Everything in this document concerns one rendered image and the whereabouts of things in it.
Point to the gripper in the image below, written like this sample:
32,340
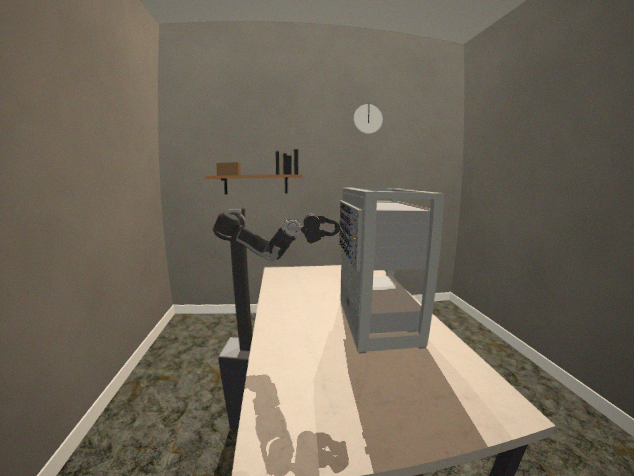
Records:
311,227

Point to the grey server rack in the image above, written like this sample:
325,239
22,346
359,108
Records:
400,237

